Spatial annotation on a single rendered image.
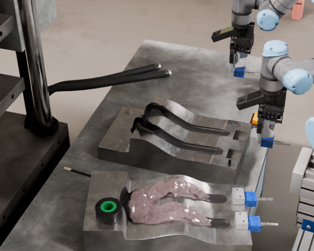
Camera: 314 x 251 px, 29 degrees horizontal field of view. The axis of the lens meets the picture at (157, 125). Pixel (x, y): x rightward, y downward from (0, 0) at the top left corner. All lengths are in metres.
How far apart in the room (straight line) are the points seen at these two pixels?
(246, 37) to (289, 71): 0.56
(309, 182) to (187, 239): 0.41
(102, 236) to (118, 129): 0.55
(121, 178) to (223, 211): 0.34
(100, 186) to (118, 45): 2.65
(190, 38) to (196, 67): 1.88
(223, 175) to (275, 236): 1.04
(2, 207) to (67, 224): 0.25
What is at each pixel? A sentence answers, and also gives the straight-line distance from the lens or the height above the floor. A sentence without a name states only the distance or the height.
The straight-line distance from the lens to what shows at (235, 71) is 2.41.
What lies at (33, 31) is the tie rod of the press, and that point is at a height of 1.23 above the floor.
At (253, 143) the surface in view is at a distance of 2.07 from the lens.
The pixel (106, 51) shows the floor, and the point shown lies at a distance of 4.42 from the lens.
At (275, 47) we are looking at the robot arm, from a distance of 1.86.
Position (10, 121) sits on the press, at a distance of 2.46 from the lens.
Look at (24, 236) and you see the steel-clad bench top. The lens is 1.96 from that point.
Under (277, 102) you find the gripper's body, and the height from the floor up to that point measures 1.10.
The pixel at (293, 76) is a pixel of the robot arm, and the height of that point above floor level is 1.27.
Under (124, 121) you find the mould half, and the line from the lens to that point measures 2.26.
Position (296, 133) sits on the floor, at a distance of 3.68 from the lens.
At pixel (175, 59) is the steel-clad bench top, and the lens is 2.75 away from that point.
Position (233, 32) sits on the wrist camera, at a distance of 2.33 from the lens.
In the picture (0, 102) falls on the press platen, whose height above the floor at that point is 1.04.
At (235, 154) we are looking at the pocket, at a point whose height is 0.87.
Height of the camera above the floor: 2.22
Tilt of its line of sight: 37 degrees down
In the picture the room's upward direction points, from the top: 1 degrees counter-clockwise
